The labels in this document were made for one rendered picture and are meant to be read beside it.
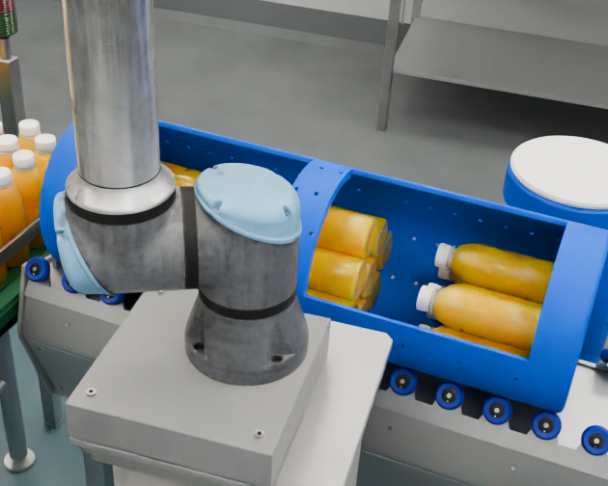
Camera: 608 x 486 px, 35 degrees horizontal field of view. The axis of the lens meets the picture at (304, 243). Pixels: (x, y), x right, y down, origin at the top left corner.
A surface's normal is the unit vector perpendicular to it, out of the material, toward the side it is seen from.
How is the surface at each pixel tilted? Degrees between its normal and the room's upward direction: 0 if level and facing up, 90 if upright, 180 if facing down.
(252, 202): 7
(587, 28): 90
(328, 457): 0
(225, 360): 73
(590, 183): 0
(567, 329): 60
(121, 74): 90
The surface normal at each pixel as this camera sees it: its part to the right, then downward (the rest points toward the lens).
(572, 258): -0.07, -0.62
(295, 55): 0.05, -0.82
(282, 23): -0.26, 0.33
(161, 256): 0.18, 0.28
